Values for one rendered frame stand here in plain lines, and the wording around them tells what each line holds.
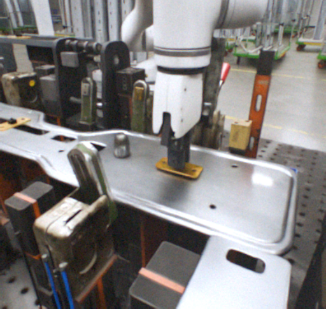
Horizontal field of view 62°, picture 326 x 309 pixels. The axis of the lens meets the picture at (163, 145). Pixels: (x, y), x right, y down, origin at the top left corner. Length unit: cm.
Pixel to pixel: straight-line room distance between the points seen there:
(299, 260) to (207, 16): 63
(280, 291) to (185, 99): 27
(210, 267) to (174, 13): 31
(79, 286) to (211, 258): 17
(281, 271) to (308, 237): 52
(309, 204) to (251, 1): 74
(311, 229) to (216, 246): 57
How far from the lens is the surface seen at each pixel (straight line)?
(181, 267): 37
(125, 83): 73
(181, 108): 40
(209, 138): 60
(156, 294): 35
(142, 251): 60
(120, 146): 53
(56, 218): 36
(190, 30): 38
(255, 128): 58
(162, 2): 39
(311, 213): 97
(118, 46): 76
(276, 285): 35
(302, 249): 84
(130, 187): 46
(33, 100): 98
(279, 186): 50
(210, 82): 58
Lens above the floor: 127
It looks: 28 degrees down
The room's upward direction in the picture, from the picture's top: straight up
